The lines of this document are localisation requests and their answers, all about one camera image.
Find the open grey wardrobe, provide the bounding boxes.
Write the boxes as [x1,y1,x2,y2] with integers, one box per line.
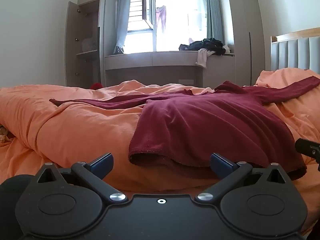
[65,0,105,88]

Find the dark red sweater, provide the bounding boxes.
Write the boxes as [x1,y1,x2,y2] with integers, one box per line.
[49,76,320,181]

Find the white cloth hanging over ledge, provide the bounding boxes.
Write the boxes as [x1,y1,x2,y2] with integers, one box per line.
[195,48,215,68]

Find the grey padded wooden headboard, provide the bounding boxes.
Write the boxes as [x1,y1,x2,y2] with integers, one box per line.
[270,27,320,74]

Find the right blue curtain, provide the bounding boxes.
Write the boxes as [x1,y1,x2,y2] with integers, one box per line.
[206,0,224,42]

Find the dark clothes pile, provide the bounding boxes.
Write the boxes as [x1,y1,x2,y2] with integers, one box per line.
[178,38,226,55]

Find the pink garment outside window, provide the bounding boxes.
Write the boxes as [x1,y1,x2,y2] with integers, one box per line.
[156,5,167,32]

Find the tall grey wardrobe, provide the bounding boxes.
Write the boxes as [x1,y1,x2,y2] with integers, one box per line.
[229,0,265,86]

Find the left light blue curtain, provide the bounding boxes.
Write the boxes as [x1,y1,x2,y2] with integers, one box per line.
[114,0,131,55]

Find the red object on floor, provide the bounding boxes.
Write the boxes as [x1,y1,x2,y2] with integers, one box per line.
[90,83,103,90]

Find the open window sash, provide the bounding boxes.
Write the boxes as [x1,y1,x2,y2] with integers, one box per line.
[142,0,153,30]

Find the grey window seat cabinet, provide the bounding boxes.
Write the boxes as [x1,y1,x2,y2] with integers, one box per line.
[104,51,235,88]

